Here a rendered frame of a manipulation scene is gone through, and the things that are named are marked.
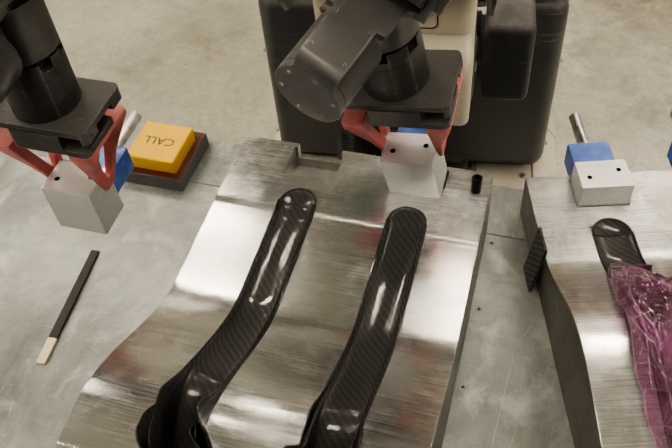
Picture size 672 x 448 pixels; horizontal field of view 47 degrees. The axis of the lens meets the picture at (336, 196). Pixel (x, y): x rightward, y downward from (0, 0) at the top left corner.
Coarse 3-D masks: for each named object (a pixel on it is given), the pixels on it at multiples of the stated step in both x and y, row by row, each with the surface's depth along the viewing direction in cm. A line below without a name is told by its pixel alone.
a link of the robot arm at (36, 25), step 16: (16, 0) 56; (32, 0) 56; (0, 16) 54; (16, 16) 56; (32, 16) 57; (48, 16) 59; (0, 32) 54; (16, 32) 56; (32, 32) 57; (48, 32) 59; (16, 48) 57; (32, 48) 58; (48, 48) 59; (32, 64) 59
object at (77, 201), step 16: (128, 128) 77; (128, 160) 75; (64, 176) 70; (80, 176) 70; (48, 192) 70; (64, 192) 69; (80, 192) 69; (96, 192) 70; (112, 192) 72; (64, 208) 71; (80, 208) 70; (96, 208) 70; (112, 208) 73; (64, 224) 73; (80, 224) 72; (96, 224) 72; (112, 224) 73
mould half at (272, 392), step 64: (256, 192) 77; (320, 192) 76; (384, 192) 75; (448, 192) 75; (192, 256) 72; (320, 256) 71; (448, 256) 70; (192, 320) 67; (320, 320) 67; (448, 320) 66; (128, 384) 58; (256, 384) 59; (320, 384) 59; (384, 384) 60; (448, 384) 61
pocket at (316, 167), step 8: (296, 152) 81; (296, 160) 82; (304, 160) 82; (312, 160) 81; (320, 160) 81; (328, 160) 81; (336, 160) 81; (288, 168) 80; (296, 168) 82; (304, 168) 82; (312, 168) 82; (320, 168) 82; (328, 168) 81; (336, 168) 81; (304, 176) 81; (312, 176) 81; (320, 176) 81; (328, 176) 81
